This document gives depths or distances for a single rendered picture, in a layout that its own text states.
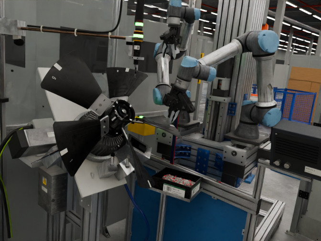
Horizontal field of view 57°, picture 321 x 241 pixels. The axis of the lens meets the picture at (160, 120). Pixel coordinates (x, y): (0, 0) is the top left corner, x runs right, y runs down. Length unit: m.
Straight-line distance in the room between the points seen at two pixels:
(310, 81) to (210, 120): 7.23
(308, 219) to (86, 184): 2.18
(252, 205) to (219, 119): 0.75
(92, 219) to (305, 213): 2.04
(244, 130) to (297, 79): 7.50
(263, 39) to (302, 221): 1.92
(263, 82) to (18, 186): 1.59
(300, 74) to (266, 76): 7.59
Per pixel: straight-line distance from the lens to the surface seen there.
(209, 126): 2.10
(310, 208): 3.04
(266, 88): 1.74
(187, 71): 1.44
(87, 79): 1.35
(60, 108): 1.53
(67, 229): 1.87
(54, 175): 1.60
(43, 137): 1.28
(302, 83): 9.25
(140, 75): 1.58
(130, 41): 1.40
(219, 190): 1.60
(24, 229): 2.22
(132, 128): 1.92
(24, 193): 2.10
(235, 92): 2.09
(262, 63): 1.71
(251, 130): 1.90
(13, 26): 1.62
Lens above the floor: 1.47
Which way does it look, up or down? 12 degrees down
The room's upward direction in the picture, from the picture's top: 6 degrees clockwise
